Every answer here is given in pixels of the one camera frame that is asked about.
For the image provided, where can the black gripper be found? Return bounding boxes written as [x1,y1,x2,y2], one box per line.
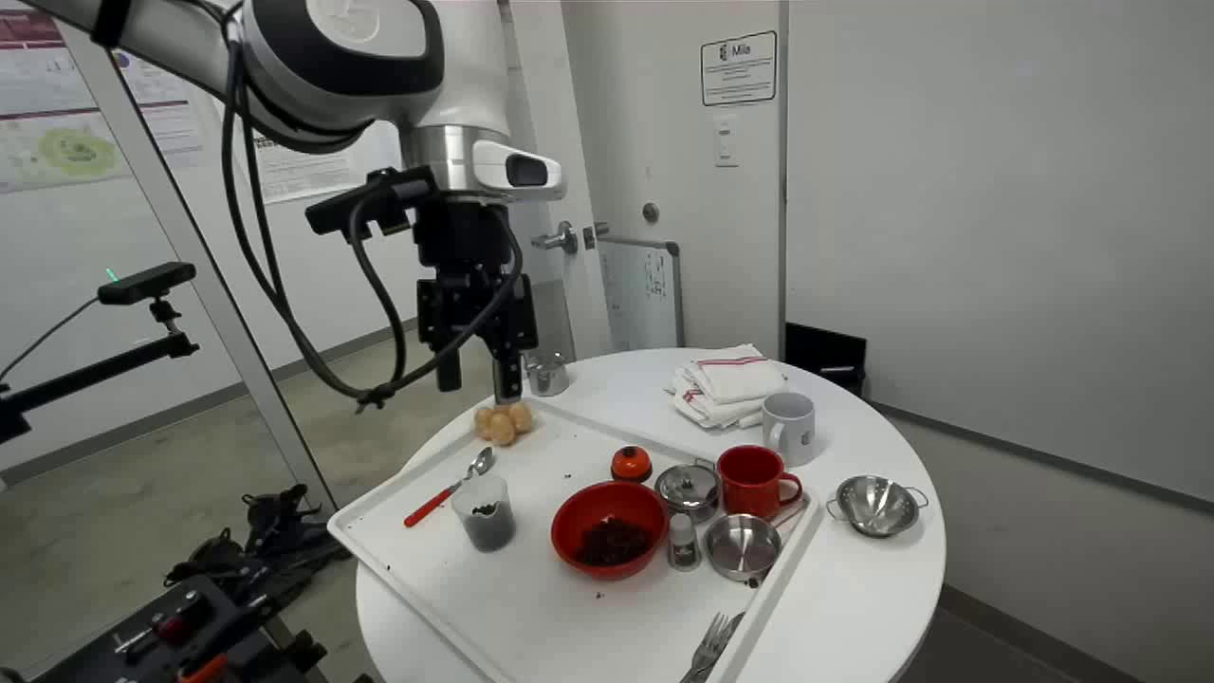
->
[412,202,540,401]

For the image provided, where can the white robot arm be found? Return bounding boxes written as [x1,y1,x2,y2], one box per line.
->
[25,0,561,407]

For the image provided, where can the orange bowl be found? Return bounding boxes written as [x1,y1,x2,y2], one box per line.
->
[550,481,669,581]

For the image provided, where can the small steel bowl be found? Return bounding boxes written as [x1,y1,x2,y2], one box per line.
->
[703,513,780,584]

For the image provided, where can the steel colander bowl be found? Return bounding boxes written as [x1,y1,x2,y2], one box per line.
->
[825,473,928,537]

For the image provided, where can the bag of potatoes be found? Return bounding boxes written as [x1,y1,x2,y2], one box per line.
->
[473,401,536,447]

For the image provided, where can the small steel pot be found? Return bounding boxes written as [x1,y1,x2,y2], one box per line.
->
[522,354,574,397]

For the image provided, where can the small orange round timer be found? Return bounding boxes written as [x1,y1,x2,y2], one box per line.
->
[612,447,652,481]

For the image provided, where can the white plastic tray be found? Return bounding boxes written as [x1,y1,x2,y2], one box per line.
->
[330,407,823,683]

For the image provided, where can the steel strainer cup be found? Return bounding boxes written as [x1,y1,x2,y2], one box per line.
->
[655,463,718,519]

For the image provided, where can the white red striped cloth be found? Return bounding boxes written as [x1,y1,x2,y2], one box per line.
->
[669,344,785,432]

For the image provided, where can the small glass shaker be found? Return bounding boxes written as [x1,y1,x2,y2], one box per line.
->
[669,513,703,567]

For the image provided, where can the red mug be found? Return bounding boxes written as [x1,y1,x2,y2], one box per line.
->
[718,445,805,519]

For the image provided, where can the white mug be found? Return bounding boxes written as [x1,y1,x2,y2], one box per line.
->
[761,390,817,466]

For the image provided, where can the metal tongs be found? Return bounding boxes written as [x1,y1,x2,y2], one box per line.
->
[680,610,745,683]

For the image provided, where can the black box on floor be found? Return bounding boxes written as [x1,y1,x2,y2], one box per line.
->
[785,323,870,394]

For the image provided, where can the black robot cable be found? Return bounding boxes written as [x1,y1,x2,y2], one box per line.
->
[221,40,528,414]

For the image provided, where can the red handled metal spoon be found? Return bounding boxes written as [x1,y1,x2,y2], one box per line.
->
[401,447,497,527]

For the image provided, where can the metal door handle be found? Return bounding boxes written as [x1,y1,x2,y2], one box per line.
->
[530,220,600,253]

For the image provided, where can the black camera on stand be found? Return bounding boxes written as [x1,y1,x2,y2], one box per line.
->
[100,263,198,304]

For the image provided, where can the white light switch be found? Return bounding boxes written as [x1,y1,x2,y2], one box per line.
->
[712,116,738,168]

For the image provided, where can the white wall sign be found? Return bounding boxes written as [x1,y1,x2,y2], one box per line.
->
[699,31,779,106]

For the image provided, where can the red handled clamp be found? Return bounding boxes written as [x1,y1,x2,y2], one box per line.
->
[115,590,213,660]

